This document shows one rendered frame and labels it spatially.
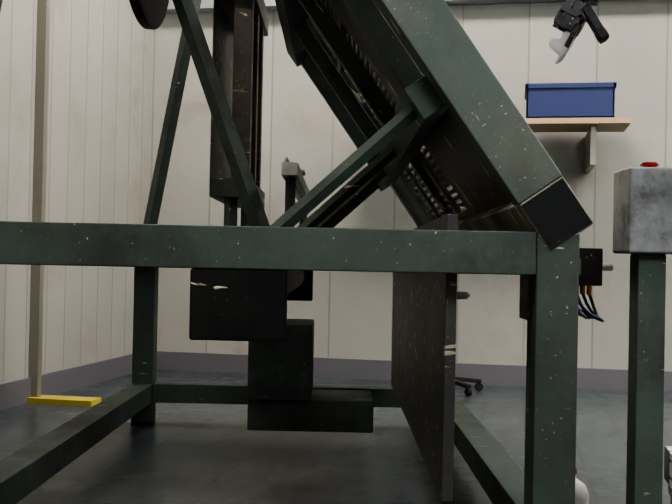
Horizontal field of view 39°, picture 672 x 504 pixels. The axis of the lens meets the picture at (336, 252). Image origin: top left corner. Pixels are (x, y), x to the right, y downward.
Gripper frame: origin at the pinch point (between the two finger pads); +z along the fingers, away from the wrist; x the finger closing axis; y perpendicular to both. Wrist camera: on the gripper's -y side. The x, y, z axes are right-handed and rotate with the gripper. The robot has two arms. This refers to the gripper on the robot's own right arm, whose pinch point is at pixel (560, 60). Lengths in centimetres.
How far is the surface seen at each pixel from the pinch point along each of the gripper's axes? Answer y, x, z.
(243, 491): 22, -4, 160
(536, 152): -10, 80, 35
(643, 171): -31, 76, 28
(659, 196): -36, 75, 31
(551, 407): -38, 79, 80
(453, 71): 13, 83, 29
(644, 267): -41, 73, 46
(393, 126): 20, 75, 44
